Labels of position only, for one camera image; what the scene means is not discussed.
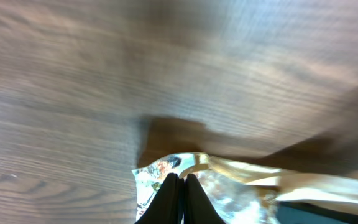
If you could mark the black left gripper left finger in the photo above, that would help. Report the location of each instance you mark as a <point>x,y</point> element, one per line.
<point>167,207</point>

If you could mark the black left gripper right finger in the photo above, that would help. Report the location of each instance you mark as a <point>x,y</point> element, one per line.
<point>198,208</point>

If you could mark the brown teal snack bag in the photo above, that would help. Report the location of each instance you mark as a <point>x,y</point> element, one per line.
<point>248,193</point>

